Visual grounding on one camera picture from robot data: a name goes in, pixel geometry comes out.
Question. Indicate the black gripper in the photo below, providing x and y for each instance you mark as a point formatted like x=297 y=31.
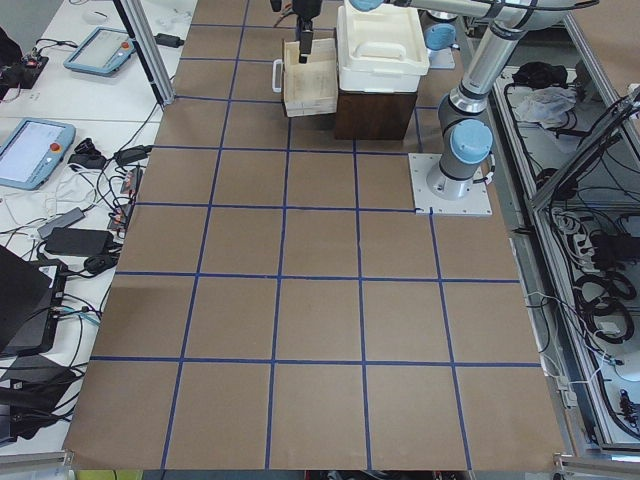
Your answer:
x=306 y=8

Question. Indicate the light wooden drawer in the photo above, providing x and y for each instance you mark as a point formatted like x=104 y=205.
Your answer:
x=310 y=88

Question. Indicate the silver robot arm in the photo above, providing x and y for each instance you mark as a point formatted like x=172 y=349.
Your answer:
x=467 y=139

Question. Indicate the white plastic lidded bin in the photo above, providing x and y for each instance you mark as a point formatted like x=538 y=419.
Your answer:
x=380 y=51

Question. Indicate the dark brown wooden cabinet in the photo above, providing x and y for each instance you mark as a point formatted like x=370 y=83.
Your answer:
x=373 y=116

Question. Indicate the small black power adapter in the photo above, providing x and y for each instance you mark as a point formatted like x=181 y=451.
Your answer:
x=168 y=40

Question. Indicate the upper blue teach pendant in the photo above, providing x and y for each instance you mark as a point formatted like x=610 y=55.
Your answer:
x=102 y=53

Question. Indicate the blue teach pendant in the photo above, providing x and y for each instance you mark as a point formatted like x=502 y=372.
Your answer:
x=102 y=53
x=33 y=151

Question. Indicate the white crumpled cloth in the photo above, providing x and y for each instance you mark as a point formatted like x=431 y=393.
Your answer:
x=548 y=107

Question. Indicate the lower blue teach pendant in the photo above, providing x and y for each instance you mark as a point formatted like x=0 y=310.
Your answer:
x=33 y=151

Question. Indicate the black power adapter brick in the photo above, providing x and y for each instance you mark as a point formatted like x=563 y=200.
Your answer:
x=78 y=242

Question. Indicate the black laptop computer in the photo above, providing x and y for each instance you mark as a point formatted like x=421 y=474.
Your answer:
x=30 y=293

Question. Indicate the aluminium frame post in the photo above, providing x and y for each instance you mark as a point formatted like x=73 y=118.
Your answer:
x=137 y=26

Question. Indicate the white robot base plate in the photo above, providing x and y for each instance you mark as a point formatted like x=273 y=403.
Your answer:
x=436 y=194

